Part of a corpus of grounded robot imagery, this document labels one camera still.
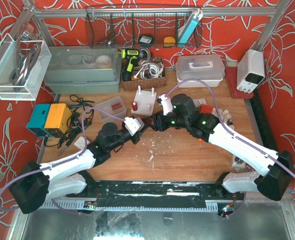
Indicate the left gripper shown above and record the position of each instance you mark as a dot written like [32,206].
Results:
[136,136]

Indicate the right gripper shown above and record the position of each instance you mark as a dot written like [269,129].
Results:
[155,121]

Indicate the red large spring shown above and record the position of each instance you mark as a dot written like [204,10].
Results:
[134,106]
[150,121]

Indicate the white power adapter cube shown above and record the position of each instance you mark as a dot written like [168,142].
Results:
[81,143]

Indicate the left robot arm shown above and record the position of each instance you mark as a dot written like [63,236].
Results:
[37,183]

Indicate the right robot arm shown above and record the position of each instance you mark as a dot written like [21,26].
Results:
[272,170]

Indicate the clear spring bin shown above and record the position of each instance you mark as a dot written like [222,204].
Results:
[113,106]

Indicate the white peg board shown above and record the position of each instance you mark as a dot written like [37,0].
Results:
[145,100]

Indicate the wicker basket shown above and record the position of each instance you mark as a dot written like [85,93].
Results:
[147,75]

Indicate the small drill bit case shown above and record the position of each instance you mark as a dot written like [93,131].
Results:
[199,102]

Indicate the orange power cube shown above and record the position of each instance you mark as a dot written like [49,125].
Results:
[206,109]

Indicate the soldering iron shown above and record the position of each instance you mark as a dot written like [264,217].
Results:
[68,143]

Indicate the work glove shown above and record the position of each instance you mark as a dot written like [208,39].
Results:
[225,116]

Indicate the white plastic storage box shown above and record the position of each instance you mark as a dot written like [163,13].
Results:
[208,68]

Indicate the yellow soldering station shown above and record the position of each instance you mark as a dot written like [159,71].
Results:
[57,120]

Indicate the yellow tape measure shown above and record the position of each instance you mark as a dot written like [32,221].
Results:
[169,42]

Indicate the black tape measure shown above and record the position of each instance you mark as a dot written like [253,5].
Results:
[146,40]

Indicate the red notebook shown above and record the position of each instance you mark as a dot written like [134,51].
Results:
[231,78]

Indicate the grey plastic toolbox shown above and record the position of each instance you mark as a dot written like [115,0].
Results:
[83,70]

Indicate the teal box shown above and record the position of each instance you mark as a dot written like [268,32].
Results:
[38,119]

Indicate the white power supply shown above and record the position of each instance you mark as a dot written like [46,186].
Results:
[250,71]

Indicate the blue white hex key set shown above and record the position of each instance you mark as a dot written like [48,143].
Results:
[188,28]

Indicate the clear acrylic box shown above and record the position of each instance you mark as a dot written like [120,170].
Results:
[22,68]

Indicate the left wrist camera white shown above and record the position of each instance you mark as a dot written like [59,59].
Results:
[133,125]

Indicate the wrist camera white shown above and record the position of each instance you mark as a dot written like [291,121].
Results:
[133,125]
[166,104]

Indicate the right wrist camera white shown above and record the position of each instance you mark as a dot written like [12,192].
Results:
[166,104]

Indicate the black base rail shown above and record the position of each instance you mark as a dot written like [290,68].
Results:
[203,190]

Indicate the green cordless drill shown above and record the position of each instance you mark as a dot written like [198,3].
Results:
[132,57]

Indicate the black wire basket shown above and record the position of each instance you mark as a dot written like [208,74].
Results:
[121,26]

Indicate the black cable tray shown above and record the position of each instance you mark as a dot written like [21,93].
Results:
[261,120]

